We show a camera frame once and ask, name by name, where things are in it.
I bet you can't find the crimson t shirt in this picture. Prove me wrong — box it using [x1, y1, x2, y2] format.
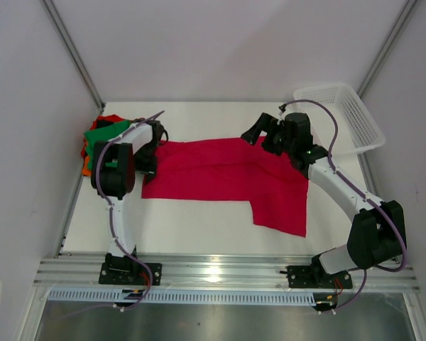
[141, 138, 309, 237]

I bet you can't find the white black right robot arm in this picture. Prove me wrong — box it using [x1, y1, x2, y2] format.
[241, 113, 407, 287]

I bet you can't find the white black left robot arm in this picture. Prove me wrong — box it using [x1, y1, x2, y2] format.
[89, 115, 167, 284]

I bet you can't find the green folded t shirt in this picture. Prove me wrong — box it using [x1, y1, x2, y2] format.
[84, 120, 131, 169]

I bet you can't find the red folded t shirt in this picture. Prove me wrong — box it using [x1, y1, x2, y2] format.
[81, 114, 131, 158]

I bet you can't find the white plastic basket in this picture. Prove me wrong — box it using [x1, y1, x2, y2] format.
[293, 82, 386, 157]

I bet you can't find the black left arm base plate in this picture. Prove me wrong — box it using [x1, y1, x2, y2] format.
[99, 262, 163, 286]

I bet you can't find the aluminium front rail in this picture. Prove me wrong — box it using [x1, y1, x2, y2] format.
[33, 254, 420, 293]

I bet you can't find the white slotted cable duct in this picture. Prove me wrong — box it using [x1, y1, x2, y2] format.
[48, 288, 316, 307]

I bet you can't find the left aluminium corner post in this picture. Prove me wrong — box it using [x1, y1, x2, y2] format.
[40, 0, 105, 111]

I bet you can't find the aluminium corner post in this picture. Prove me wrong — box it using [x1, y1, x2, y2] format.
[40, 0, 105, 111]
[356, 0, 421, 98]

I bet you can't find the right aluminium corner post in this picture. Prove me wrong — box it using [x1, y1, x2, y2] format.
[356, 0, 421, 98]

